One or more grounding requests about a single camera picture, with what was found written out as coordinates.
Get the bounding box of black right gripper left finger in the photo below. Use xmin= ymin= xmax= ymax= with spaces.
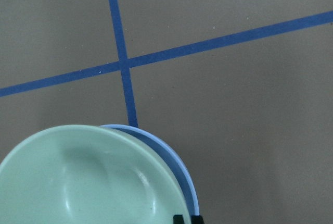
xmin=173 ymin=215 xmax=184 ymax=224

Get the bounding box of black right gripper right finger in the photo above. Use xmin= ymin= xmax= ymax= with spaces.
xmin=191 ymin=215 xmax=204 ymax=224

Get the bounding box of blue bowl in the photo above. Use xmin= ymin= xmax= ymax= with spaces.
xmin=102 ymin=124 xmax=200 ymax=216

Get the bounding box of green bowl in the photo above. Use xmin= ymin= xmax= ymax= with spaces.
xmin=1 ymin=125 xmax=191 ymax=223

